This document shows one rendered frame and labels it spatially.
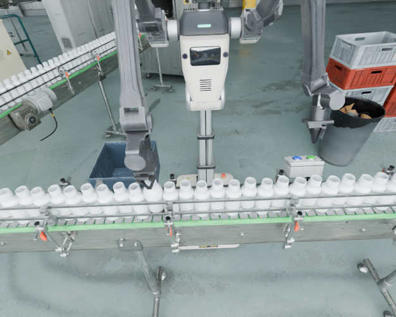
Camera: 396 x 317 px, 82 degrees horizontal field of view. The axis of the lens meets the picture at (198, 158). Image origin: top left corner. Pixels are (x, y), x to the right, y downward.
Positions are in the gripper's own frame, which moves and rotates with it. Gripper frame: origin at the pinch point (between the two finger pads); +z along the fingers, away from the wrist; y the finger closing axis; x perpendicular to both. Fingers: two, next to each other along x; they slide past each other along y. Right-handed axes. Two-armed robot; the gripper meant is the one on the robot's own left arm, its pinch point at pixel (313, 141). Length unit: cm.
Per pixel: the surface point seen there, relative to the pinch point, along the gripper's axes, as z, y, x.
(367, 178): 10.0, 12.8, -16.4
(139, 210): 19, -72, -17
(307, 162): 7.9, -3.6, -3.5
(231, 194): 12.7, -37.2, -18.3
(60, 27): -136, -352, 501
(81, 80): -26, -160, 144
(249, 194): 13.3, -30.3, -18.3
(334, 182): 9.4, -1.1, -19.3
